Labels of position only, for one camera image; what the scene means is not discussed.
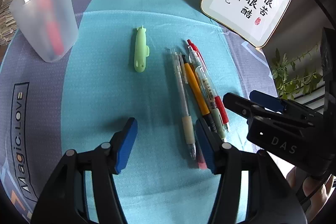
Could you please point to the green shark-shaped pen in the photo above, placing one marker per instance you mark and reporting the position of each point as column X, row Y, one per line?
column 140, row 50

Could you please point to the green leafy vine plant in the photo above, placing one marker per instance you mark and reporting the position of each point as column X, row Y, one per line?
column 291, row 82

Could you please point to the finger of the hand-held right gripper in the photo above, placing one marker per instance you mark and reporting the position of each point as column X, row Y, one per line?
column 236, row 103
column 265, row 100

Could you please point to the clear pen with green grip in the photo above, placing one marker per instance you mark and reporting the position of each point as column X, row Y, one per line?
column 207, row 87

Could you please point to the tall stack of paper booklets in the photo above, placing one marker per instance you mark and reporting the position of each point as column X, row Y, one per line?
column 6, row 19

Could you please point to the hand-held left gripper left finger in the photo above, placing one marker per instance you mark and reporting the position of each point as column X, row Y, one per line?
column 127, row 145

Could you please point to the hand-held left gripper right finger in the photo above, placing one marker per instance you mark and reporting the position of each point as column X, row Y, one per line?
column 206, row 145

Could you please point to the pink and green eraser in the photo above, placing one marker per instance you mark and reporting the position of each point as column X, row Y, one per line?
column 201, row 161

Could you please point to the clear pen with white grip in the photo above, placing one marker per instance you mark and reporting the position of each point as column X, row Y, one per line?
column 182, row 98

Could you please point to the person's right hand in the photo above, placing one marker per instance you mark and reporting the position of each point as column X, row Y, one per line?
column 312, row 187

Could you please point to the translucent plastic cup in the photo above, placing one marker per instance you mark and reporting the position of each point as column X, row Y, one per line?
column 39, row 24

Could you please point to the yellow and black pen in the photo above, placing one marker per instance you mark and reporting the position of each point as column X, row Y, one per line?
column 197, row 90

